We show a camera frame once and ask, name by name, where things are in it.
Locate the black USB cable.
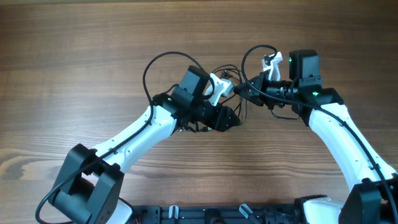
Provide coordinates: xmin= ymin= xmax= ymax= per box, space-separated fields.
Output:
xmin=178 ymin=63 xmax=249 ymax=133

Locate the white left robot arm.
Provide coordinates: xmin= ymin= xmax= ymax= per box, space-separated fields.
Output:
xmin=48 ymin=66 xmax=240 ymax=223

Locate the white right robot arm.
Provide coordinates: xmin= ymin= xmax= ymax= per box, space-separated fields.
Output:
xmin=234 ymin=50 xmax=397 ymax=223

